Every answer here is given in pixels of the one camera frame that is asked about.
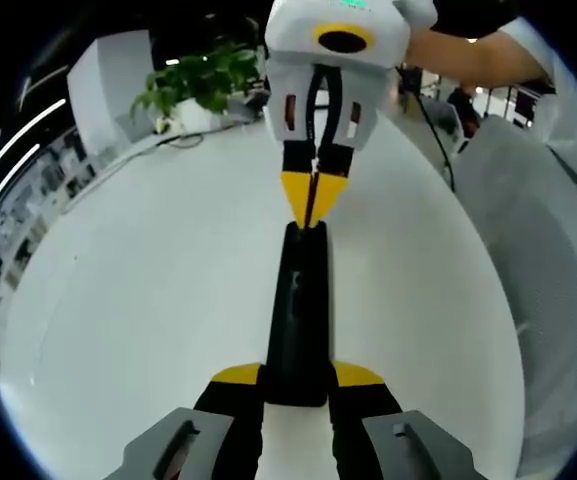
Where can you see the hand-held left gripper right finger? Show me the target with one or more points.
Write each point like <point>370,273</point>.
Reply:
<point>418,450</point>

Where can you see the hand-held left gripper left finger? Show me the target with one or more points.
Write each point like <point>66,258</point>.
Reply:
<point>188,440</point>

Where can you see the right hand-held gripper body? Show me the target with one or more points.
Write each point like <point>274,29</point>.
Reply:
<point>293,30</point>

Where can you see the black remote control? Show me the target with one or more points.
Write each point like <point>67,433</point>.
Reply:
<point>298,325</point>

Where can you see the green plant in white pot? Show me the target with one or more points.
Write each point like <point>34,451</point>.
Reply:
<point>203,75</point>

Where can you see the ceiling light strip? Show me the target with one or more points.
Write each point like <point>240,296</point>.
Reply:
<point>13,170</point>
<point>23,131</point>

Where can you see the wall shelving with items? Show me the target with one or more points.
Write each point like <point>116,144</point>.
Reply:
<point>18,240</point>

